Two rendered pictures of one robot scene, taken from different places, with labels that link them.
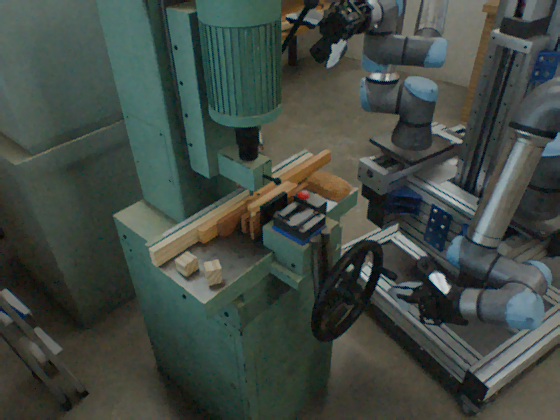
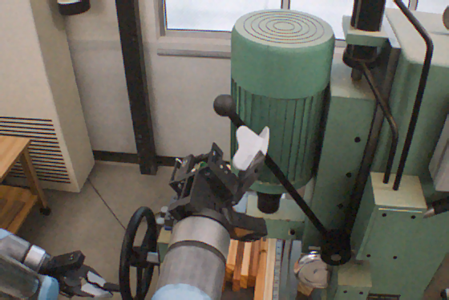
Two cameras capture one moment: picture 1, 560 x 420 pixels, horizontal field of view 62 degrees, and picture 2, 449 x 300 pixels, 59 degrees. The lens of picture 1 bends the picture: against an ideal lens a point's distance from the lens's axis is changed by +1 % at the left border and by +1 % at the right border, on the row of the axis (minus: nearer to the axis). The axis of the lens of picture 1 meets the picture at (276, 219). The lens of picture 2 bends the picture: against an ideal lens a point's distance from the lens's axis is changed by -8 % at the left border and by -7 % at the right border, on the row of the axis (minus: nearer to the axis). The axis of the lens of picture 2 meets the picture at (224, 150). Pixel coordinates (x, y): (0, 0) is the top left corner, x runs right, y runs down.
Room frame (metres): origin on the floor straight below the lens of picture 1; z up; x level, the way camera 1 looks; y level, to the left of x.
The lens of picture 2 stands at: (1.53, -0.40, 1.79)
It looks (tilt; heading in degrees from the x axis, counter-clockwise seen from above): 39 degrees down; 145
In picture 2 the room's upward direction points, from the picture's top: straight up
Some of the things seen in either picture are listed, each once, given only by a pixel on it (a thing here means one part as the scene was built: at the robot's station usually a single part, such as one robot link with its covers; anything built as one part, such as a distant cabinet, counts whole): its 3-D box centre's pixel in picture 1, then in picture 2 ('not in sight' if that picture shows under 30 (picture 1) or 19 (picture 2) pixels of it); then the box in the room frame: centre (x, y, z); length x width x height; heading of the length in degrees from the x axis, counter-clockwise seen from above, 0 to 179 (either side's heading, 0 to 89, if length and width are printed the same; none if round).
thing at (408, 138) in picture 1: (413, 128); not in sight; (1.56, -0.52, 0.87); 0.15 x 0.15 x 0.10
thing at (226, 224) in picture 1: (253, 208); (256, 241); (1.02, 0.06, 0.92); 0.25 x 0.02 x 0.05; 137
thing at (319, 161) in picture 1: (271, 191); (260, 273); (1.10, 0.01, 0.92); 0.54 x 0.02 x 0.04; 137
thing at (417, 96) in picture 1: (417, 98); not in sight; (1.56, -0.51, 0.98); 0.13 x 0.12 x 0.14; 71
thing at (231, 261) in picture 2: (275, 207); (234, 245); (1.00, 0.00, 0.94); 0.16 x 0.02 x 0.07; 137
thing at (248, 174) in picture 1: (245, 168); (275, 220); (1.06, 0.08, 1.03); 0.14 x 0.07 x 0.09; 47
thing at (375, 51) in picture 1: (382, 49); not in sight; (1.28, -0.30, 1.25); 0.11 x 0.08 x 0.11; 71
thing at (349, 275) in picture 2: not in sight; (347, 284); (1.28, 0.09, 1.02); 0.09 x 0.07 x 0.12; 137
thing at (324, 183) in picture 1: (327, 181); not in sight; (1.15, -0.15, 0.92); 0.14 x 0.09 x 0.04; 47
